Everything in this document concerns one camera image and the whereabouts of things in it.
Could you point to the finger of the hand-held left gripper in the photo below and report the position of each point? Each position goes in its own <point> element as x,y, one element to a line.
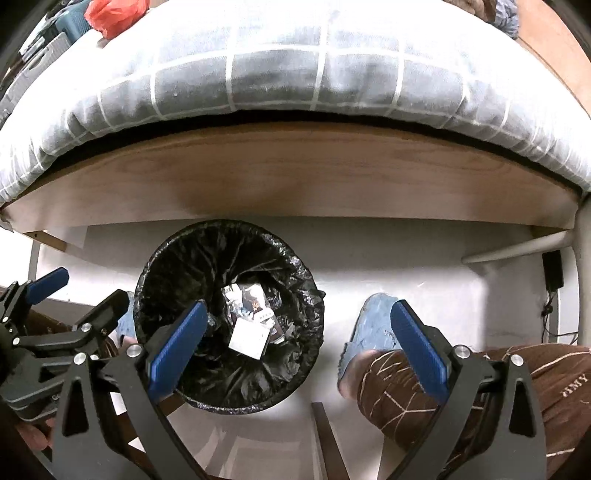
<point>108,311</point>
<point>46,285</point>

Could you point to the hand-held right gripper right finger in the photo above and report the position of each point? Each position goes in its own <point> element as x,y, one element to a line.
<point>420,350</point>

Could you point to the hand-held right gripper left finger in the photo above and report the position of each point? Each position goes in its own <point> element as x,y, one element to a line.
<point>180,350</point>

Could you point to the trash bin with black liner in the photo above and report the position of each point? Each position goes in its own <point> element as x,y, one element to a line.
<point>184,258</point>

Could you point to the person's left hand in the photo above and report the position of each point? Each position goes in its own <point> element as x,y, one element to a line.
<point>32,436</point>

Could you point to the blue slipper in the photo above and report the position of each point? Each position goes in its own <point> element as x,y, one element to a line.
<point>374,323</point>
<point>125,318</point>

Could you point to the white paper card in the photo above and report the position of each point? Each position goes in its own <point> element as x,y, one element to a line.
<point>249,339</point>

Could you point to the printed snack packet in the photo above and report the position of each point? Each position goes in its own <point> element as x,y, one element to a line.
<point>247,300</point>

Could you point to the dark wooden chair leg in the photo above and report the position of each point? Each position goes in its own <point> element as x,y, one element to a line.
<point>330,443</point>

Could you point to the person's right leg brown trousers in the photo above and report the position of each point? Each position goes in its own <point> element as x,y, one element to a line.
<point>545,387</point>

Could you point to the black power adapter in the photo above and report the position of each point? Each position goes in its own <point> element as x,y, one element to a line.
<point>551,272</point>

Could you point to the grey suitcase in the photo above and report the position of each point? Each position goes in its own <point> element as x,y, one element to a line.
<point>32,69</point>

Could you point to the teal suitcase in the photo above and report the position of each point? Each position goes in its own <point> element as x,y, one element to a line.
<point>69,23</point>

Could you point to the red plastic bag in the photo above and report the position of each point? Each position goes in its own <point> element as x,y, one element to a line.
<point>111,16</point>

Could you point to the bed with grey checked sheet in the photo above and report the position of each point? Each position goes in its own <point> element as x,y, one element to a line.
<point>277,69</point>

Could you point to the blue printed quilt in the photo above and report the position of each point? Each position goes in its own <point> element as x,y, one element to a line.
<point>508,16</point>

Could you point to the brown fleece garment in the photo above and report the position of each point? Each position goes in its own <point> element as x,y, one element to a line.
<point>475,7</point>

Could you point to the white metal frame leg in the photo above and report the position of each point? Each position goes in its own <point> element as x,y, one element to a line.
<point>508,251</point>

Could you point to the wooden bed frame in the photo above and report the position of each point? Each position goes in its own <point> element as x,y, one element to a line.
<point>295,184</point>

